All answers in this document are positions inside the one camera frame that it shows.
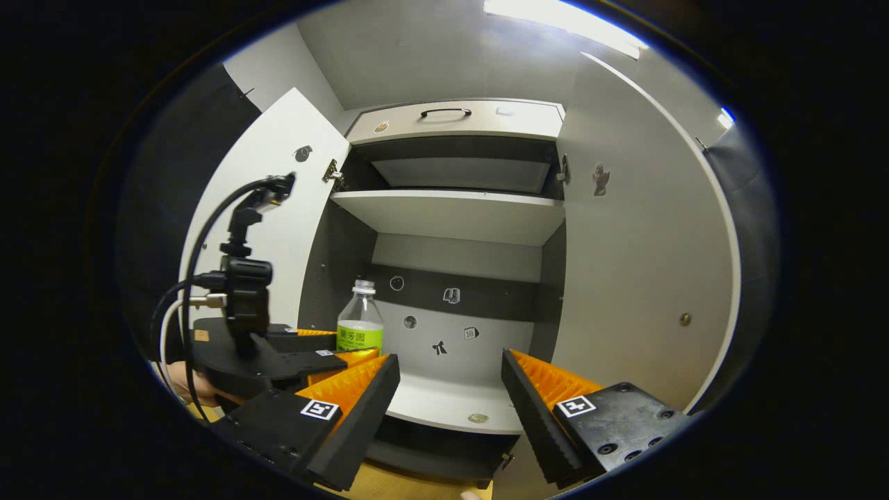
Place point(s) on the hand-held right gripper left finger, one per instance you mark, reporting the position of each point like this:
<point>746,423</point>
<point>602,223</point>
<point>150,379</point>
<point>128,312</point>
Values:
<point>364,423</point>

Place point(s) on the white cabinet door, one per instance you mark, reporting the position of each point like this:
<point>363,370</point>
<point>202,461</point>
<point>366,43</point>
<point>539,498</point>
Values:
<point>278,153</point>
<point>639,243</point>

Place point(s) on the beige cabinet drawer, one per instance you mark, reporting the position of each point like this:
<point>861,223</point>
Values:
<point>528,121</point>

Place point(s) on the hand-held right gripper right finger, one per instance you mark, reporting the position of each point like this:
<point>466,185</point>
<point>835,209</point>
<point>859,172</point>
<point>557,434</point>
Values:
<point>531,417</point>

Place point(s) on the small ceiling light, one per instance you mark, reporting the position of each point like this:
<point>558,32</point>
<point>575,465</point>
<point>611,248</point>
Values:
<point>726,117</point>

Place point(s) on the black backdrop cloth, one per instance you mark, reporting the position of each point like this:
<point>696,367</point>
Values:
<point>173,173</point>

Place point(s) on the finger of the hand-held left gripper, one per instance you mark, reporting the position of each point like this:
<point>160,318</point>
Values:
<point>312,362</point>
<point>298,342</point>

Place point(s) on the green label clear bottle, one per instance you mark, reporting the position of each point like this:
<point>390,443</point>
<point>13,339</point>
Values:
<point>360,312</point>

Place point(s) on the white cabinet shelf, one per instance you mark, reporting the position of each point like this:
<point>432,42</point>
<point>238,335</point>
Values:
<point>451,215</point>

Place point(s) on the metal door hinge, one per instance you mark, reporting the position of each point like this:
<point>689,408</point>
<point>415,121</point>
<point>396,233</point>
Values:
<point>564,169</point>
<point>507,458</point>
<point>333,173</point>

